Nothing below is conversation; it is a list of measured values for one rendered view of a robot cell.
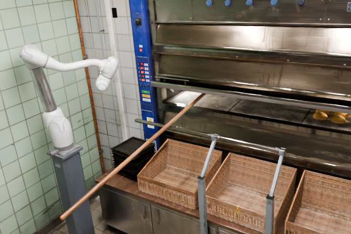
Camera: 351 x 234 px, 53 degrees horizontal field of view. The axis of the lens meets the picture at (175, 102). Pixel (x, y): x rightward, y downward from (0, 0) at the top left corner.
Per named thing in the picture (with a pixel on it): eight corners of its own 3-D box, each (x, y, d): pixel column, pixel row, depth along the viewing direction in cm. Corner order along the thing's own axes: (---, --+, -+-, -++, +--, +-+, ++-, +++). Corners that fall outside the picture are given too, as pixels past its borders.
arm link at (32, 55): (49, 54, 253) (46, 51, 264) (24, 44, 243) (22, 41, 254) (42, 70, 254) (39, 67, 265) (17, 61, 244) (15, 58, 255)
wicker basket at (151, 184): (170, 163, 330) (167, 137, 320) (224, 179, 300) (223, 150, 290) (137, 190, 293) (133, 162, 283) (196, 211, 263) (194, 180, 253)
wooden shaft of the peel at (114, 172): (62, 222, 202) (61, 218, 201) (59, 220, 204) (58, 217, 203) (218, 84, 309) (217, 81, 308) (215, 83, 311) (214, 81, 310)
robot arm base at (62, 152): (44, 154, 276) (42, 148, 274) (66, 142, 293) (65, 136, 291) (58, 159, 266) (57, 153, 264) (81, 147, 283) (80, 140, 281)
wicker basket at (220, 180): (229, 179, 299) (229, 151, 289) (296, 199, 268) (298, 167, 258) (201, 212, 262) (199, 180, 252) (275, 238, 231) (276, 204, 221)
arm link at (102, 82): (104, 90, 293) (112, 76, 290) (105, 95, 278) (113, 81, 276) (92, 84, 289) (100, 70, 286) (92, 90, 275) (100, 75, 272)
